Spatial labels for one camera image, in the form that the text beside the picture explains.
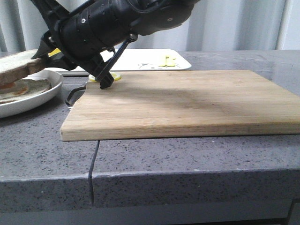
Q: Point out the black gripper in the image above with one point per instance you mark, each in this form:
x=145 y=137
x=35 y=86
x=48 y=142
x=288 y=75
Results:
x=83 y=34

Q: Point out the toasted bread slice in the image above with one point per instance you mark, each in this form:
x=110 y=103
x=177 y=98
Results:
x=20 y=65

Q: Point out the white round plate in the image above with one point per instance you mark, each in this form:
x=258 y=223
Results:
x=16 y=107

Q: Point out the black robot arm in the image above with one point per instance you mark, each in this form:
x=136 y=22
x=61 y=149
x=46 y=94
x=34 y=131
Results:
x=153 y=16

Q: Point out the bottom bread slice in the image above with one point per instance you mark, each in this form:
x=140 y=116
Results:
x=35 y=87

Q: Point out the white rectangular tray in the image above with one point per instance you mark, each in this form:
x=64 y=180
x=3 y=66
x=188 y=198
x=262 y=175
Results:
x=146 y=59

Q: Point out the yellow lemon slice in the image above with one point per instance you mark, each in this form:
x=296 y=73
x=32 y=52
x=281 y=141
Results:
x=116 y=76

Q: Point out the fried egg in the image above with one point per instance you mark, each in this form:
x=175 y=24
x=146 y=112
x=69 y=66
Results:
x=13 y=89

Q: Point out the left yellow-green small utensil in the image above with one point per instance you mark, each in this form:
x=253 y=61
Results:
x=161 y=62

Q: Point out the yellow-green small utensil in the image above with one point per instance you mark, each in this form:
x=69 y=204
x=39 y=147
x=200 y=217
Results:
x=170 y=61
x=161 y=62

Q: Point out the right yellow-green small utensil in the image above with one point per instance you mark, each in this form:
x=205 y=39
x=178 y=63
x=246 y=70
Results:
x=170 y=61

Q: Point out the wooden cutting board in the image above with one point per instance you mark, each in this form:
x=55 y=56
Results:
x=154 y=104

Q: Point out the grey curtain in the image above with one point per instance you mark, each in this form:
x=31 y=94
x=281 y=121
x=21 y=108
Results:
x=214 y=25

